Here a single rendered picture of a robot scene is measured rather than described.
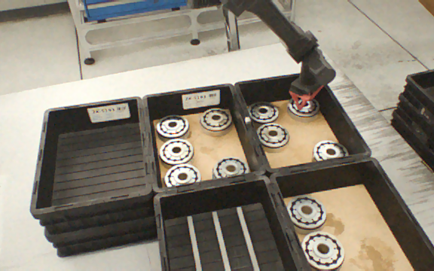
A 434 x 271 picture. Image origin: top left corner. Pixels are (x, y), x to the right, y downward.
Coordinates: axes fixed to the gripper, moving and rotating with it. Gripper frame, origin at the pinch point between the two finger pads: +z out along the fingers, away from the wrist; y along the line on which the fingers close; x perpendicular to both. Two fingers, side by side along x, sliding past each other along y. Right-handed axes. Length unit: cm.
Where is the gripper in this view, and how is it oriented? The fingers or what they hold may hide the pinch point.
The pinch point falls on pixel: (304, 102)
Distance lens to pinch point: 136.9
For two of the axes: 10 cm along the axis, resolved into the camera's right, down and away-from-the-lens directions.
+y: 6.6, -5.4, 5.2
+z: 0.3, 7.1, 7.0
